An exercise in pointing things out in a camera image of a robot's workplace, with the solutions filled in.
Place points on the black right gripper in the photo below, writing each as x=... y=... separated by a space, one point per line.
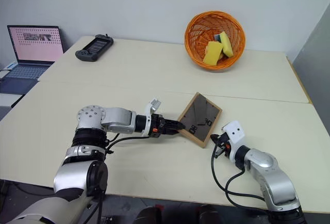
x=224 y=142

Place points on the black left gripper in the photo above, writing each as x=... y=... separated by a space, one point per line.
x=157 y=126

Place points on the wooden framed square clock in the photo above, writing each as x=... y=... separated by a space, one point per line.
x=198 y=114

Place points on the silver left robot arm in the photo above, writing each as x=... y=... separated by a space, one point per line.
x=116 y=119

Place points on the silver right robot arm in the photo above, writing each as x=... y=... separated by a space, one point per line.
x=273 y=175

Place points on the orange wicker basket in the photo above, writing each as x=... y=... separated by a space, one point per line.
x=196 y=53

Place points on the plain yellow sponge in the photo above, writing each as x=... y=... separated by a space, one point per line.
x=212 y=53

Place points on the dark rounded shape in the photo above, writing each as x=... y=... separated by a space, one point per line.
x=149 y=215

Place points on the yellow sponge with green pad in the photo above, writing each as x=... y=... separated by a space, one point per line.
x=227 y=43

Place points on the black handheld game console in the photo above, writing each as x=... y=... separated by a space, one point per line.
x=94 y=48

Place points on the grey partition panel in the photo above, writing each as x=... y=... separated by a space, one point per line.
x=312 y=74

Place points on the open laptop with pink screen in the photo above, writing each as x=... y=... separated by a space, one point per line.
x=36 y=43

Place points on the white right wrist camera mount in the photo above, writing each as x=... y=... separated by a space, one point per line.
x=236 y=133

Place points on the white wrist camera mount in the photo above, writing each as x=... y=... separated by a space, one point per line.
x=236 y=133
x=149 y=110

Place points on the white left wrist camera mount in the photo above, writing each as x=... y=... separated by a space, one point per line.
x=149 y=110

